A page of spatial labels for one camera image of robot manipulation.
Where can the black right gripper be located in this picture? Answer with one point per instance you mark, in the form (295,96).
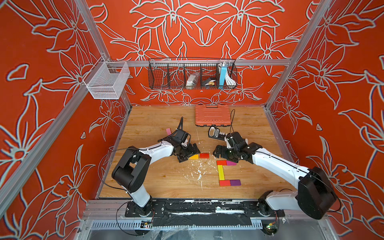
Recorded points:
(222,154)

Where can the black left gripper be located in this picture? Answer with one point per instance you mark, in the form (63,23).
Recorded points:
(191,152)

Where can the orange block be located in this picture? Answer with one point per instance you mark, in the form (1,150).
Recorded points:
(194,157)

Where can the small red block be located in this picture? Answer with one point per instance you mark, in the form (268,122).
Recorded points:
(204,156)

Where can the small magenta block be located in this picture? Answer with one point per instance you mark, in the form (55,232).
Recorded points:
(230,163)

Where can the red cube block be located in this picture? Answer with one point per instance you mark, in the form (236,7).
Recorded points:
(221,163)

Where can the lime yellow long block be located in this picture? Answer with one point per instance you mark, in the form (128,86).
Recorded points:
(221,172)

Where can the dark purple block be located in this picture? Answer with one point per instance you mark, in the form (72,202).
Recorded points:
(234,183)

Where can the long red block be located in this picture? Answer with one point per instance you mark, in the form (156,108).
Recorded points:
(224,183)

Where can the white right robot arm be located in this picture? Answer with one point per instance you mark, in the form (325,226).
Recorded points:
(313,193)

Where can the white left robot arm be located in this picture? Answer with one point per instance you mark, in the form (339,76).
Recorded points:
(131,170)

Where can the orange plastic tool case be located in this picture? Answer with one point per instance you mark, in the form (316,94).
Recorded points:
(212,115)

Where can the silver packet in basket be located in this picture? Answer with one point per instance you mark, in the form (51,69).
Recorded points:
(192,81)

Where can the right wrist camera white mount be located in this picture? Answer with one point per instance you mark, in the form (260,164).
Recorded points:
(235,140)

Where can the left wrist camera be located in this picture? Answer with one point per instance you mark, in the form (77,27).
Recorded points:
(181,138)

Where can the black wire wall basket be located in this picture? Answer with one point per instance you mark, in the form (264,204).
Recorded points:
(172,73)

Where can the white wire basket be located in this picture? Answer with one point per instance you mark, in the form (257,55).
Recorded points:
(106,82)

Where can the aluminium frame post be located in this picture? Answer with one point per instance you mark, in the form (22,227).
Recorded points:
(93,29)

